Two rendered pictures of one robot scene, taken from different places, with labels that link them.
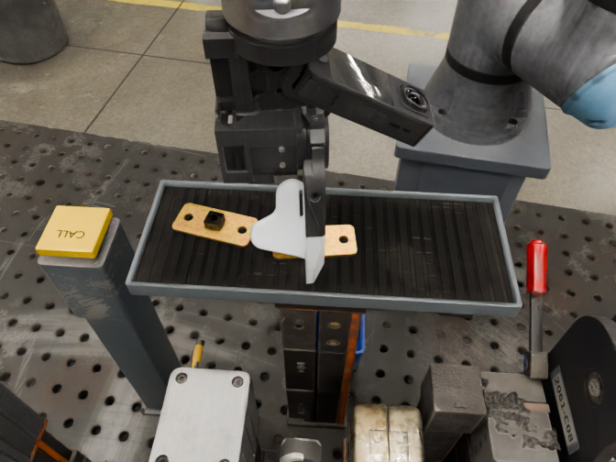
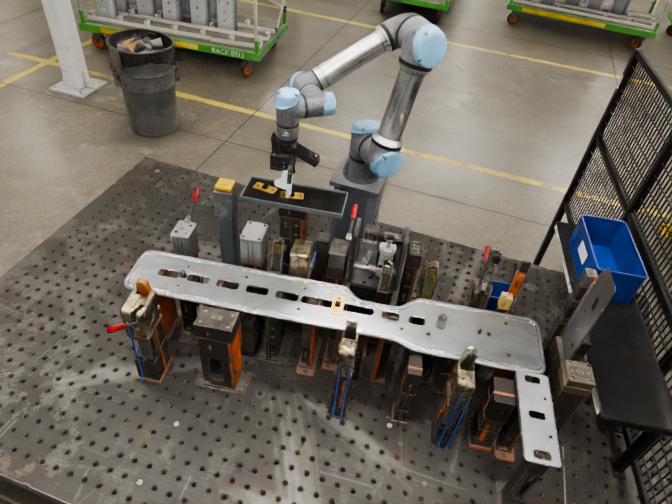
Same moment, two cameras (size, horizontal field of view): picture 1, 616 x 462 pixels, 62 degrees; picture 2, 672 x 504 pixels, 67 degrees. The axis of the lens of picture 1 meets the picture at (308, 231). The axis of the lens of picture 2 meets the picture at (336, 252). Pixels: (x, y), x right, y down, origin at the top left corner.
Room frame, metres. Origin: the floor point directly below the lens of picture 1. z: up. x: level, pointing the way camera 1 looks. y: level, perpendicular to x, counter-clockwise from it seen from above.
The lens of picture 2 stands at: (-1.16, -0.24, 2.26)
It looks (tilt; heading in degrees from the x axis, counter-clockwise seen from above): 42 degrees down; 2
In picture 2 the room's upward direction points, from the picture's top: 7 degrees clockwise
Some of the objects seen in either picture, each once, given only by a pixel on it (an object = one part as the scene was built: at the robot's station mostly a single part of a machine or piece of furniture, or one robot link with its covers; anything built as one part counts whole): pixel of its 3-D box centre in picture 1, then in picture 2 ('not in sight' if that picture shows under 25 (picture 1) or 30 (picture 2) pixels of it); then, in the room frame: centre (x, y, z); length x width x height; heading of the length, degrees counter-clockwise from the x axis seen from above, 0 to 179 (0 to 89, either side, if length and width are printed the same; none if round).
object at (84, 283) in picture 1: (135, 335); (228, 233); (0.33, 0.24, 0.92); 0.08 x 0.08 x 0.44; 86
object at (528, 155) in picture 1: (445, 202); (355, 212); (0.60, -0.24, 0.90); 0.21 x 0.21 x 0.40; 78
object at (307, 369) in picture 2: not in sight; (311, 331); (-0.03, -0.14, 0.84); 0.17 x 0.06 x 0.29; 176
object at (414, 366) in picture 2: not in sight; (407, 392); (-0.22, -0.48, 0.84); 0.11 x 0.08 x 0.29; 176
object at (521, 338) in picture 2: not in sight; (331, 306); (-0.04, -0.20, 1.00); 1.38 x 0.22 x 0.02; 86
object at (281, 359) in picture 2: not in sight; (275, 323); (-0.02, -0.01, 0.84); 0.13 x 0.11 x 0.29; 176
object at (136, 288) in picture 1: (324, 242); (294, 196); (0.32, -0.02, 1.16); 0.37 x 0.14 x 0.02; 86
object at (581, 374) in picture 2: not in sight; (557, 404); (-0.21, -0.95, 0.88); 0.08 x 0.08 x 0.36; 86
